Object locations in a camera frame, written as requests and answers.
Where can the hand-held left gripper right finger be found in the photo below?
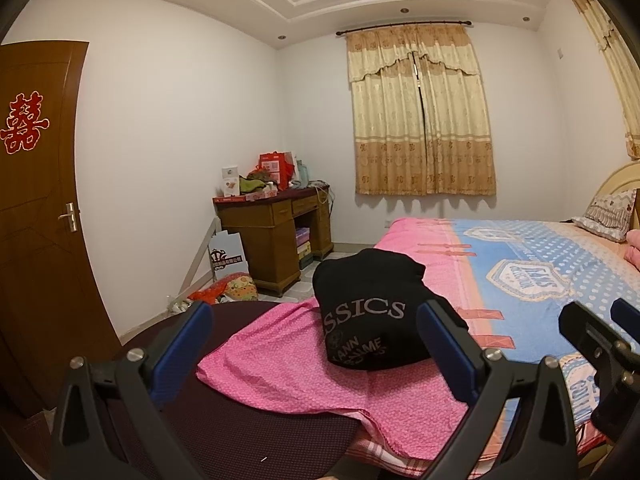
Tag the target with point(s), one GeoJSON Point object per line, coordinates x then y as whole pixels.
{"type": "Point", "coordinates": [445, 355]}

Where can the cream wooden bed frame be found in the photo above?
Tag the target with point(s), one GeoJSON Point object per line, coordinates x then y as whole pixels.
{"type": "Point", "coordinates": [617, 180]}

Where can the beige floral window curtain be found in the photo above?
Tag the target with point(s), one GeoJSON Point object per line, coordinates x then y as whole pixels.
{"type": "Point", "coordinates": [425, 125]}
{"type": "Point", "coordinates": [612, 50]}

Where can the dark curtain rod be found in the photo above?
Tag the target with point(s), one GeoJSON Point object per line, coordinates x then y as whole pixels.
{"type": "Point", "coordinates": [405, 26]}

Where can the red plastic bag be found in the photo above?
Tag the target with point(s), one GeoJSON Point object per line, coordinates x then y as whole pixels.
{"type": "Point", "coordinates": [202, 295]}

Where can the tan flat box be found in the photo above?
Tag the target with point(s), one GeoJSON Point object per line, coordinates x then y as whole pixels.
{"type": "Point", "coordinates": [304, 249]}

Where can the brown wooden door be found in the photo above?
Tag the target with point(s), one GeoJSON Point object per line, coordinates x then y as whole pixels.
{"type": "Point", "coordinates": [40, 260]}

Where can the red flat box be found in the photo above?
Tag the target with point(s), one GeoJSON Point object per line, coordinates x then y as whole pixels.
{"type": "Point", "coordinates": [240, 199]}

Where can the dark maroon round cushion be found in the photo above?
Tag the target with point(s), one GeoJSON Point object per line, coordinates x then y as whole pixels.
{"type": "Point", "coordinates": [240, 435]}

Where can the white crown print paper bag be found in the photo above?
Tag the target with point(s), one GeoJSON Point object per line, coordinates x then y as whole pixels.
{"type": "Point", "coordinates": [227, 257]}

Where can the red paper door decoration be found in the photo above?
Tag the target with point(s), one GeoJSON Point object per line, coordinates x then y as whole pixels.
{"type": "Point", "coordinates": [22, 122]}

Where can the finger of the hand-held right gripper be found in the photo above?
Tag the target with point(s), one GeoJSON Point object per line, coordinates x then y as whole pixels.
{"type": "Point", "coordinates": [627, 317]}
{"type": "Point", "coordinates": [587, 330]}

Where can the pale blue bottle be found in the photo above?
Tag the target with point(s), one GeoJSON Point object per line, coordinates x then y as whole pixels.
{"type": "Point", "coordinates": [301, 172]}

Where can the pink folded blanket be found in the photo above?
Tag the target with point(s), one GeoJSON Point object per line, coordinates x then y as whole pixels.
{"type": "Point", "coordinates": [634, 250]}

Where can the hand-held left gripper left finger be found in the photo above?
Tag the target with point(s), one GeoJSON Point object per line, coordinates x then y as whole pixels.
{"type": "Point", "coordinates": [180, 355]}

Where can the red plaid bed sheet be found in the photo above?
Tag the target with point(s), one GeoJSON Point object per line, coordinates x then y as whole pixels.
{"type": "Point", "coordinates": [390, 452]}

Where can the colourful floral bag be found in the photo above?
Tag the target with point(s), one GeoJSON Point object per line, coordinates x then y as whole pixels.
{"type": "Point", "coordinates": [240, 287]}

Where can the grey metal frame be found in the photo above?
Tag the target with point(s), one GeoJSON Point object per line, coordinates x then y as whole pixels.
{"type": "Point", "coordinates": [197, 260]}

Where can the purple box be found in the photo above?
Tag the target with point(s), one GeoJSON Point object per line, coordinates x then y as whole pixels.
{"type": "Point", "coordinates": [302, 236]}

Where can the red gift bag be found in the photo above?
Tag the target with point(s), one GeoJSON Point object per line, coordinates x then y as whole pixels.
{"type": "Point", "coordinates": [277, 170]}

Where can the black hooded jacket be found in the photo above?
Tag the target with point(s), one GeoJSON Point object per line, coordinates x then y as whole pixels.
{"type": "Point", "coordinates": [370, 285]}

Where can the brown wooden desk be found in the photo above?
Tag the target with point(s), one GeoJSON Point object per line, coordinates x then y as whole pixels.
{"type": "Point", "coordinates": [260, 245]}

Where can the green cloth pile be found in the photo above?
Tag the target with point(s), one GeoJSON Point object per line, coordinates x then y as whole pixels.
{"type": "Point", "coordinates": [255, 184]}

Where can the white printed box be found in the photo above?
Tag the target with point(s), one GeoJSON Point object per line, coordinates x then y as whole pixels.
{"type": "Point", "coordinates": [230, 182]}

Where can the floral frilled pillow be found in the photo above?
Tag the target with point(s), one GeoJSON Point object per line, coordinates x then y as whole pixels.
{"type": "Point", "coordinates": [605, 215]}

